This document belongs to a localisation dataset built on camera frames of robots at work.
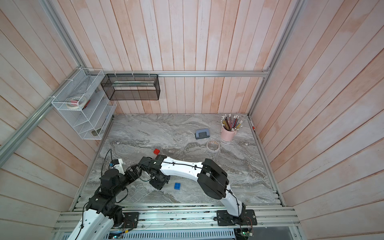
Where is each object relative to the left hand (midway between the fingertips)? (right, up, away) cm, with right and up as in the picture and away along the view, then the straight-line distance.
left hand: (138, 170), depth 82 cm
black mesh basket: (-12, +53, +21) cm, 59 cm away
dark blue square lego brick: (+22, -10, +1) cm, 24 cm away
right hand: (+12, -8, 0) cm, 14 cm away
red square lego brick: (+7, +8, +16) cm, 19 cm away
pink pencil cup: (+55, +19, +20) cm, 61 cm away
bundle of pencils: (+56, +26, +19) cm, 65 cm away
